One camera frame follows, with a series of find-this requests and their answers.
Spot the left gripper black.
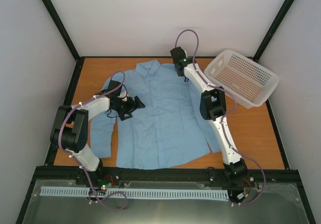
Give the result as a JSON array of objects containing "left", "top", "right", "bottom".
[{"left": 111, "top": 95, "right": 144, "bottom": 121}]

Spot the light blue button shirt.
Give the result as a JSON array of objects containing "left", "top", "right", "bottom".
[{"left": 90, "top": 60, "right": 220, "bottom": 169}]

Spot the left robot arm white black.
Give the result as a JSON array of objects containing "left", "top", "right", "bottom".
[{"left": 50, "top": 80, "right": 145, "bottom": 185}]

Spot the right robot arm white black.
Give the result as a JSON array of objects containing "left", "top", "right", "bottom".
[{"left": 170, "top": 47, "right": 248, "bottom": 185}]

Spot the left red green controller board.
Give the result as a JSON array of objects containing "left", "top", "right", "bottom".
[{"left": 98, "top": 175, "right": 115, "bottom": 190}]

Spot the white perforated plastic basket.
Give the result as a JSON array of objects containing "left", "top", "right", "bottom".
[{"left": 204, "top": 49, "right": 279, "bottom": 109}]

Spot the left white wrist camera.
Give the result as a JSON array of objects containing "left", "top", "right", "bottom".
[{"left": 118, "top": 90, "right": 127, "bottom": 101}]

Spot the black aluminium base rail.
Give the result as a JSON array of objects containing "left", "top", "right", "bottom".
[{"left": 32, "top": 166, "right": 302, "bottom": 188}]

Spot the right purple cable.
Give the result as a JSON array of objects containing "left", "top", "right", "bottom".
[{"left": 175, "top": 30, "right": 266, "bottom": 206}]

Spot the purple cable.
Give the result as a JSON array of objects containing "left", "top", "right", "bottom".
[
  {"left": 57, "top": 70, "right": 128, "bottom": 211},
  {"left": 175, "top": 30, "right": 266, "bottom": 206}
]

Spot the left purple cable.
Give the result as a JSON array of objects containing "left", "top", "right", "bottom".
[{"left": 57, "top": 70, "right": 128, "bottom": 211}]

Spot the light blue slotted cable duct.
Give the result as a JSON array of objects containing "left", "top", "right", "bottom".
[{"left": 40, "top": 186, "right": 229, "bottom": 201}]

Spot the right controller board with wires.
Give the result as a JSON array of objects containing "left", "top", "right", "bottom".
[{"left": 229, "top": 178, "right": 252, "bottom": 205}]

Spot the left black frame post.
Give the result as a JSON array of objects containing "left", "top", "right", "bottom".
[{"left": 32, "top": 0, "right": 81, "bottom": 61}]

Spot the black frame post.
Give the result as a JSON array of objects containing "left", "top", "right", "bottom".
[
  {"left": 253, "top": 0, "right": 295, "bottom": 63},
  {"left": 32, "top": 0, "right": 81, "bottom": 61}
]

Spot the right black frame post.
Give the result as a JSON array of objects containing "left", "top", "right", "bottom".
[{"left": 253, "top": 0, "right": 295, "bottom": 63}]

